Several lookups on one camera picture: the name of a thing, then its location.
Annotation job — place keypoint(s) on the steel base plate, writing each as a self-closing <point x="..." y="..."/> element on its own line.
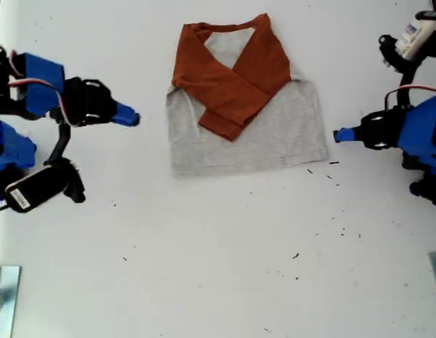
<point x="10" y="299"/>

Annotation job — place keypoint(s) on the grey and rust raglan shirt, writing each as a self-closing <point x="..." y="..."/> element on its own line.
<point x="246" y="151"/>

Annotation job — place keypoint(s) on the black camera stalk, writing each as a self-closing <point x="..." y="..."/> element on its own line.
<point x="62" y="141"/>
<point x="390" y="53"/>

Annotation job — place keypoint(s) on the black camera box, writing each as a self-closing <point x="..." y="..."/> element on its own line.
<point x="31" y="190"/>

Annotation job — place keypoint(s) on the white labelled camera box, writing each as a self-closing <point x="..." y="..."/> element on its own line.
<point x="415" y="38"/>

